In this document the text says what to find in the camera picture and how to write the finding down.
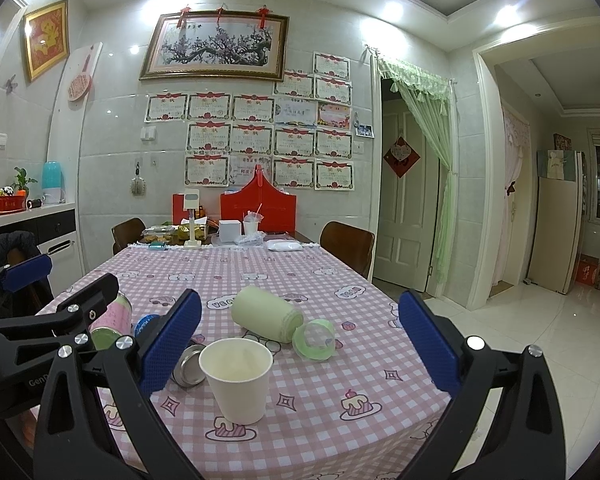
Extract wooden chair right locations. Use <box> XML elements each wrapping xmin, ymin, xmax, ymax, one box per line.
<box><xmin>320</xmin><ymin>221</ymin><xmax>375</xmax><ymax>278</ymax></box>

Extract white refrigerator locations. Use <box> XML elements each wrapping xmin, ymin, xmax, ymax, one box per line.
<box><xmin>527</xmin><ymin>150</ymin><xmax>585</xmax><ymax>295</ymax></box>

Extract blue white humidifier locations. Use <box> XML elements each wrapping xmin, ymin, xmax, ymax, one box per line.
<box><xmin>41</xmin><ymin>160</ymin><xmax>65</xmax><ymax>205</ymax></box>

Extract wooden chair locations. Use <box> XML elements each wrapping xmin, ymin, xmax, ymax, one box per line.
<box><xmin>111</xmin><ymin>218</ymin><xmax>146</xmax><ymax>255</ymax></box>
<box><xmin>320</xmin><ymin>221</ymin><xmax>375</xmax><ymax>278</ymax></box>

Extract green door curtain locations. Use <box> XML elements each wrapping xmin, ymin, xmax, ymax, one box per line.
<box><xmin>374</xmin><ymin>55</ymin><xmax>454</xmax><ymax>292</ymax></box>

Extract white paper cup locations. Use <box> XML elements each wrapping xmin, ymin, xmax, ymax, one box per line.
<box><xmin>199</xmin><ymin>338</ymin><xmax>274</xmax><ymax>426</ymax></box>

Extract framed blossom painting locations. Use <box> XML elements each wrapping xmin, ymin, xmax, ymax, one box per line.
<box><xmin>140</xmin><ymin>6</ymin><xmax>289</xmax><ymax>81</ymax></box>

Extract black jacket on chair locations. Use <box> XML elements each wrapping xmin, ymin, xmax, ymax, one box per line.
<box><xmin>0</xmin><ymin>231</ymin><xmax>54</xmax><ymax>318</ymax></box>

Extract pink checkered tablecloth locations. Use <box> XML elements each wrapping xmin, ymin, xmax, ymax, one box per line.
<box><xmin>21</xmin><ymin>242</ymin><xmax>454</xmax><ymax>480</ymax></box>

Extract white desk lamp stand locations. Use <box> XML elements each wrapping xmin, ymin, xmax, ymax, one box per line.
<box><xmin>183</xmin><ymin>190</ymin><xmax>200</xmax><ymax>248</ymax></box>

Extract white door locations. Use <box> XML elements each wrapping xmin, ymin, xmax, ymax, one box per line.
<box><xmin>374</xmin><ymin>100</ymin><xmax>440</xmax><ymax>292</ymax></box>

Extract pink bottle green lid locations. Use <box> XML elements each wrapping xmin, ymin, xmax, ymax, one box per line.
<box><xmin>90</xmin><ymin>292</ymin><xmax>132</xmax><ymax>350</ymax></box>

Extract red diamond door decoration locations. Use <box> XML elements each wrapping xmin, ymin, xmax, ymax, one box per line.
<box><xmin>384</xmin><ymin>136</ymin><xmax>420</xmax><ymax>178</ymax></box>

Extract gold framed red picture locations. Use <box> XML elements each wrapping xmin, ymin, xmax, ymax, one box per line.
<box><xmin>22</xmin><ymin>0</ymin><xmax>69</xmax><ymax>82</ymax></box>

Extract green baby bottle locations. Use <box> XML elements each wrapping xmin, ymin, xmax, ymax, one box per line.
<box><xmin>230</xmin><ymin>286</ymin><xmax>336</xmax><ymax>362</ymax></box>

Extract white tissue box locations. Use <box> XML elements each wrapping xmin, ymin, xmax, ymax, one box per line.
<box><xmin>218</xmin><ymin>220</ymin><xmax>242</xmax><ymax>244</ymax></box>

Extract wooden chair left far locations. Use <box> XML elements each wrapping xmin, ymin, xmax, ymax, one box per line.
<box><xmin>111</xmin><ymin>218</ymin><xmax>146</xmax><ymax>255</ymax></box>

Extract red fruit basket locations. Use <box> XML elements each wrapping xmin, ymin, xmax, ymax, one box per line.
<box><xmin>0</xmin><ymin>194</ymin><xmax>27</xmax><ymax>216</ymax></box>

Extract plastic cup with straw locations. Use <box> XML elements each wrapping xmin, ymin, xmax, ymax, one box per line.
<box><xmin>242</xmin><ymin>206</ymin><xmax>263</xmax><ymax>235</ymax></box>

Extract dark CoolTowel can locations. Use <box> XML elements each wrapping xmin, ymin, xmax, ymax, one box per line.
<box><xmin>132</xmin><ymin>313</ymin><xmax>209</xmax><ymax>389</ymax></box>

